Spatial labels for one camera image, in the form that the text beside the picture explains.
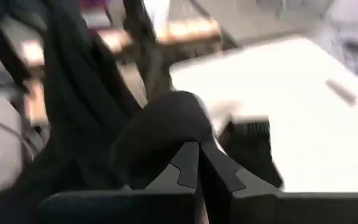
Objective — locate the black knit garment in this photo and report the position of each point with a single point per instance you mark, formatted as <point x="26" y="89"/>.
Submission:
<point x="82" y="93"/>

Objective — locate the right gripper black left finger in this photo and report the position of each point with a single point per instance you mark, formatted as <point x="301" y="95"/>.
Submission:
<point x="166" y="205"/>

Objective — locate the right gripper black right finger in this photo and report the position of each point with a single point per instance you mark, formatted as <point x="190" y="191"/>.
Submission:
<point x="259" y="208"/>

